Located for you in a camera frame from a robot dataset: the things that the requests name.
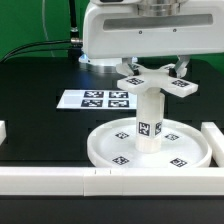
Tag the white right fence bar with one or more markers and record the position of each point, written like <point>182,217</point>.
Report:
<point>215,139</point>

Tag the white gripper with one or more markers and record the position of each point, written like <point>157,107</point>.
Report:
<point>144,28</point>

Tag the white round table top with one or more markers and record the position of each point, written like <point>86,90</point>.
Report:
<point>113,145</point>

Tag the white left fence bar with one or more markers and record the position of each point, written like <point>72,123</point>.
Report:
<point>2,132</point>

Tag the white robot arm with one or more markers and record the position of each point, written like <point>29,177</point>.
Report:
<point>117,30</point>

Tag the white fence bar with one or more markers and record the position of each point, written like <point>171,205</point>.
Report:
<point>2,132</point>
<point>215,139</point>
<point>110,181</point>

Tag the white marker sheet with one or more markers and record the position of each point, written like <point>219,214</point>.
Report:
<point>97,99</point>

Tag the white cross-shaped table base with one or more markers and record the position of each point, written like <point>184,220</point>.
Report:
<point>158,78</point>

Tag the white front fence bar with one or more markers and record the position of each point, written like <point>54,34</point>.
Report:
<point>110,181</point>

